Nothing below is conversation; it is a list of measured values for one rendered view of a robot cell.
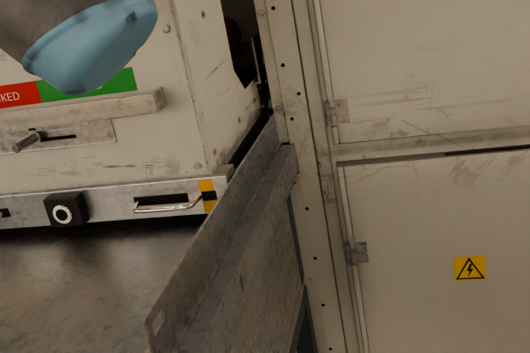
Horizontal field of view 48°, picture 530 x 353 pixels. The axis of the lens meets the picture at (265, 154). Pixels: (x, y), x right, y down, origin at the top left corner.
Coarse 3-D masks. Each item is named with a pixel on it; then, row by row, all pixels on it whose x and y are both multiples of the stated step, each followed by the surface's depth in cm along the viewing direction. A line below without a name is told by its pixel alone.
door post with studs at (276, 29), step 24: (264, 0) 113; (288, 0) 112; (264, 24) 115; (288, 24) 113; (264, 48) 116; (288, 48) 115; (288, 72) 117; (288, 96) 118; (288, 120) 120; (312, 168) 123; (312, 192) 125; (312, 216) 127; (312, 240) 129; (336, 312) 134; (336, 336) 137
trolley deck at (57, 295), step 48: (288, 192) 112; (0, 240) 101; (48, 240) 98; (96, 240) 95; (144, 240) 91; (240, 240) 86; (0, 288) 85; (48, 288) 82; (96, 288) 80; (144, 288) 78; (240, 288) 78; (0, 336) 73; (48, 336) 71; (96, 336) 69; (144, 336) 68; (192, 336) 66
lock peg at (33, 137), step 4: (28, 128) 94; (32, 128) 94; (32, 132) 94; (36, 132) 94; (28, 136) 92; (32, 136) 93; (36, 136) 94; (40, 136) 94; (24, 140) 91; (28, 140) 92; (32, 140) 92; (36, 140) 94; (40, 140) 94; (16, 144) 89; (20, 144) 90; (24, 144) 90; (28, 144) 91; (12, 148) 90; (16, 148) 89; (20, 148) 89; (24, 148) 91; (16, 152) 90
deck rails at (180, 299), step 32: (256, 160) 104; (224, 192) 86; (256, 192) 101; (224, 224) 84; (192, 256) 72; (224, 256) 81; (192, 288) 71; (160, 320) 70; (192, 320) 69; (160, 352) 61
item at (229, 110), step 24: (192, 0) 90; (216, 0) 101; (192, 24) 89; (216, 24) 100; (192, 48) 88; (216, 48) 99; (192, 72) 87; (216, 72) 98; (216, 96) 96; (240, 96) 110; (216, 120) 95; (240, 120) 107; (216, 144) 94
